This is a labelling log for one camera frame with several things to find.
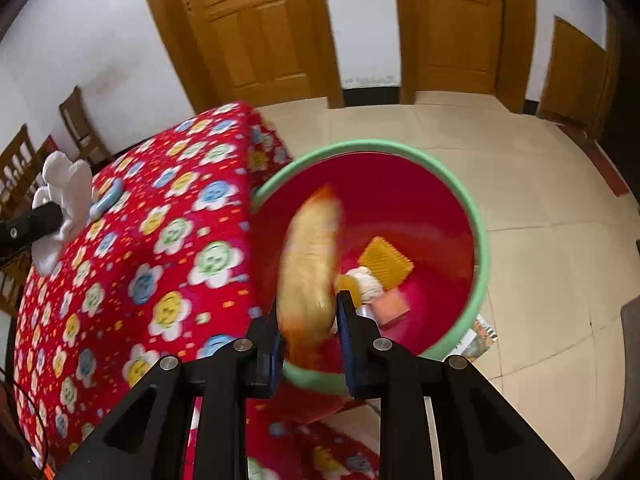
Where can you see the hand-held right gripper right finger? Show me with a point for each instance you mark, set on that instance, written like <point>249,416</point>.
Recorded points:
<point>345,340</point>

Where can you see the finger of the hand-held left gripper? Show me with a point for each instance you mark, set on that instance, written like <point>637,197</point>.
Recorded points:
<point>35,222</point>

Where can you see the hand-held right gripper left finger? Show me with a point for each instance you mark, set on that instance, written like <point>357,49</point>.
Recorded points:
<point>275,360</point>

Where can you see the white cloth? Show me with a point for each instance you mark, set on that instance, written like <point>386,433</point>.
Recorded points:
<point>70,180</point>

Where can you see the small yellow foam net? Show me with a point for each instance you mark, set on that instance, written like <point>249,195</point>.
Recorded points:
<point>385,262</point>

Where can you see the yellow orange snack packet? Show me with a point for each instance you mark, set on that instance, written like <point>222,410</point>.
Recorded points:
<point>307,260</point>

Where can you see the red basin with green rim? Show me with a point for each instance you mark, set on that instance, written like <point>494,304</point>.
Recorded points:
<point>400,195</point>

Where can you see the wooden slat back chair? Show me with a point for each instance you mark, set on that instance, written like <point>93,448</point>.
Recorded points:
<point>20,165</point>
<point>82,125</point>

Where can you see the light blue plastic toy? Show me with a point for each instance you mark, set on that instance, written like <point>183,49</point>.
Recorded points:
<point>107,197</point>

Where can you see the red flower print tablecloth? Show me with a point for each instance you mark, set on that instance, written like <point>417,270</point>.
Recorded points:
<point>150,260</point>

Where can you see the printed magazine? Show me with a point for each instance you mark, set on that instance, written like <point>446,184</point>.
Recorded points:
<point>480,335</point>

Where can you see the grey furniture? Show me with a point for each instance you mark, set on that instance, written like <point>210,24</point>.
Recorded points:
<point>627,385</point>

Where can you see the wooden panel door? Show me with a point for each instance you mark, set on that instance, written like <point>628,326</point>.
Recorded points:
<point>250,25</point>
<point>450,25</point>

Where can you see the wooden cabinet panel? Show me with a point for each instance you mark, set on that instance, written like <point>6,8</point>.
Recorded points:
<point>575,75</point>

